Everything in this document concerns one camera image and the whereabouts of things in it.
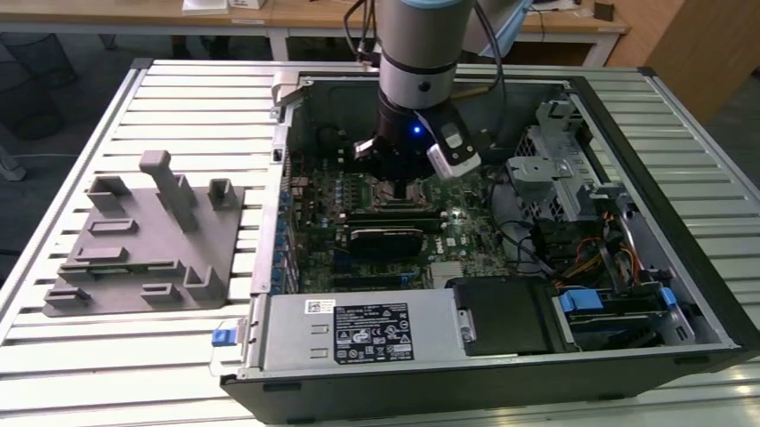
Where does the grey parts rack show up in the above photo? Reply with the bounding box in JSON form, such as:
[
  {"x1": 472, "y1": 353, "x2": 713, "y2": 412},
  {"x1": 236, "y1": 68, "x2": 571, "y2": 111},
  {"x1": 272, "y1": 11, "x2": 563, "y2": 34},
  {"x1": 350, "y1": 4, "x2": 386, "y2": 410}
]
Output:
[{"x1": 41, "y1": 149, "x2": 248, "y2": 319}]

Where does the white cardboard box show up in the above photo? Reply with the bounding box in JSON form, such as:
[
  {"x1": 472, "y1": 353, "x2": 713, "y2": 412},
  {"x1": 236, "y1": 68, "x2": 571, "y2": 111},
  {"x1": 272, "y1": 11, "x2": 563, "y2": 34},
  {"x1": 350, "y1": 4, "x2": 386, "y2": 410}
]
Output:
[{"x1": 180, "y1": 0, "x2": 229, "y2": 17}]

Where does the green motherboard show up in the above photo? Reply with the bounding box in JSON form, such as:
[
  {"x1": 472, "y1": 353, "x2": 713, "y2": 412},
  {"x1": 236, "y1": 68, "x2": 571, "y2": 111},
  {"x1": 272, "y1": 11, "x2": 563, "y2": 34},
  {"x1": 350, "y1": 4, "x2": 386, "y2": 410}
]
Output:
[{"x1": 283, "y1": 150, "x2": 523, "y2": 294}]

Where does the wooden cabinet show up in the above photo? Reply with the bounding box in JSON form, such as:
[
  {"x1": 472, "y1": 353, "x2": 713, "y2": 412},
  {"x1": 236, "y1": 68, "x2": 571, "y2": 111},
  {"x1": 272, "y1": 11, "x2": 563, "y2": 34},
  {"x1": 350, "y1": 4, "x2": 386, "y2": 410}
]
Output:
[{"x1": 605, "y1": 0, "x2": 760, "y2": 124}]

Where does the CPU socket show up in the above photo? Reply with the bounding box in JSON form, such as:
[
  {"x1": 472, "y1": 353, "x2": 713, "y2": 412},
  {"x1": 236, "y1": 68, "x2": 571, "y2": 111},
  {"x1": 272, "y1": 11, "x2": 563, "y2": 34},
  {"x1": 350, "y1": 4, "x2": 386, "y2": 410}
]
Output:
[{"x1": 367, "y1": 171, "x2": 430, "y2": 211}]

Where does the silver chipset heatsink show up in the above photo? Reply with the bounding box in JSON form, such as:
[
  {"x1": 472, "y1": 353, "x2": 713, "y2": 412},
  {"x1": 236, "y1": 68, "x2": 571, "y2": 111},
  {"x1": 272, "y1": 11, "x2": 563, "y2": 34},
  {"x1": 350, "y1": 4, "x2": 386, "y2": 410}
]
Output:
[{"x1": 430, "y1": 262, "x2": 468, "y2": 280}]

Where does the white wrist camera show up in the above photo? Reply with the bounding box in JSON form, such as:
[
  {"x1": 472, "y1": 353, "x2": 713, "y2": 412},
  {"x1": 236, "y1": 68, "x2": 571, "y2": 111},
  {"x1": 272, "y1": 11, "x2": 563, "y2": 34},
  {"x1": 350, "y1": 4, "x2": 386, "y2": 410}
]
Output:
[{"x1": 423, "y1": 120, "x2": 483, "y2": 180}]

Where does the wooden desk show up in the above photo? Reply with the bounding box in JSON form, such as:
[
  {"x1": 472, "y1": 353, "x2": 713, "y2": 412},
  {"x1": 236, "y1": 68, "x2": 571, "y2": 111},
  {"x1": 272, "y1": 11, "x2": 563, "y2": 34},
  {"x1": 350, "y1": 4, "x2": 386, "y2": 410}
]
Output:
[{"x1": 0, "y1": 0, "x2": 631, "y2": 68}]

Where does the black PC case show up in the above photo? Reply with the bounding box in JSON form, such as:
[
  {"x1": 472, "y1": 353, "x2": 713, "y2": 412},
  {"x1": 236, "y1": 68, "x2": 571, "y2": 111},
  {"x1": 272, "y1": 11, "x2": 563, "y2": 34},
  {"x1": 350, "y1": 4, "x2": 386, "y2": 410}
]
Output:
[{"x1": 208, "y1": 66, "x2": 760, "y2": 426}]

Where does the multicolour power wire loom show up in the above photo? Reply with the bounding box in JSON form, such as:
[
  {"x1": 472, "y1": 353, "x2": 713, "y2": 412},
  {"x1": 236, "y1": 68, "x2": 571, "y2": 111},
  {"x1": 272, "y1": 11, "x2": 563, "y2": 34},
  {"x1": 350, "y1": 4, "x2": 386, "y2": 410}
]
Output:
[{"x1": 554, "y1": 213, "x2": 647, "y2": 288}]

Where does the black mesh waste bin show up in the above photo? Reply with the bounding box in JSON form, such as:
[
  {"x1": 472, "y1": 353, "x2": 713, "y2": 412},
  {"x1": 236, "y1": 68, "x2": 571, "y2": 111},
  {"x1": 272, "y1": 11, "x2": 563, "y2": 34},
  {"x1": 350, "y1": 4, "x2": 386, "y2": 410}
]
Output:
[{"x1": 0, "y1": 33, "x2": 80, "y2": 86}]

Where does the black graphics card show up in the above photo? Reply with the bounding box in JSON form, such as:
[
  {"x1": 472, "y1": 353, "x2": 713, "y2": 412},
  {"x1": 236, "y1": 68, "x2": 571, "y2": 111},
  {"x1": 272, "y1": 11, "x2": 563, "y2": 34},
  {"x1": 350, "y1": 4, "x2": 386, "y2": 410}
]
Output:
[{"x1": 347, "y1": 228, "x2": 427, "y2": 260}]

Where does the grey metal furniture foot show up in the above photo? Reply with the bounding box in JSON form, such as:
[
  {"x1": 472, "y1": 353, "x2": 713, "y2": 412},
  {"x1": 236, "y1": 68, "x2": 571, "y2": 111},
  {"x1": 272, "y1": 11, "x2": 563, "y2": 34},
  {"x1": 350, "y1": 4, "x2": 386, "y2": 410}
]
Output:
[{"x1": 0, "y1": 142, "x2": 28, "y2": 181}]

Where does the silver power supply unit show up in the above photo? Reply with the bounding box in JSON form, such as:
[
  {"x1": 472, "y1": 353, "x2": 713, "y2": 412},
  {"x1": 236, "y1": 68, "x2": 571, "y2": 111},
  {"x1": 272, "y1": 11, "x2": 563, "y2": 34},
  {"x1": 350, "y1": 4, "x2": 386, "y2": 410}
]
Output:
[{"x1": 236, "y1": 291, "x2": 470, "y2": 373}]

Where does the hard disk in blue carrier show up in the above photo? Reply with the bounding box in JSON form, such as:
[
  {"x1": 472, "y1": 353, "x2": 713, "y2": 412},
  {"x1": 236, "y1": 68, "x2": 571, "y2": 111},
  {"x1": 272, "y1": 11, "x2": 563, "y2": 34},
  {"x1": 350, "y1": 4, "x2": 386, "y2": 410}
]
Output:
[{"x1": 551, "y1": 286, "x2": 681, "y2": 352}]

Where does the black RAM slot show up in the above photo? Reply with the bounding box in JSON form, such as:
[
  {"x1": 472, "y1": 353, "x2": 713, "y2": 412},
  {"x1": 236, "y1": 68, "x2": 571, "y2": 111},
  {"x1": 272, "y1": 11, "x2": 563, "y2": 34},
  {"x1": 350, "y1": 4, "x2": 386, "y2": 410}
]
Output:
[
  {"x1": 346, "y1": 221, "x2": 444, "y2": 232},
  {"x1": 346, "y1": 211, "x2": 444, "y2": 222}
]

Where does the green RAM stick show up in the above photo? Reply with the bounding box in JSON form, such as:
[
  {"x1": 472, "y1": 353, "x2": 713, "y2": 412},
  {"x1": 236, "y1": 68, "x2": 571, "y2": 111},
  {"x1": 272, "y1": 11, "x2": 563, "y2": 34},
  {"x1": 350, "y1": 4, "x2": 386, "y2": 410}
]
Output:
[{"x1": 88, "y1": 264, "x2": 177, "y2": 273}]

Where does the silver drive cage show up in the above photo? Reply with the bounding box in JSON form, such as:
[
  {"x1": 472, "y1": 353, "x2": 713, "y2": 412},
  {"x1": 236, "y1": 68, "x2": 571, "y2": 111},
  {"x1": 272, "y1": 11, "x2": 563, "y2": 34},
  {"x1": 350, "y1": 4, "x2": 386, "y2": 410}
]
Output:
[{"x1": 505, "y1": 100, "x2": 613, "y2": 223}]

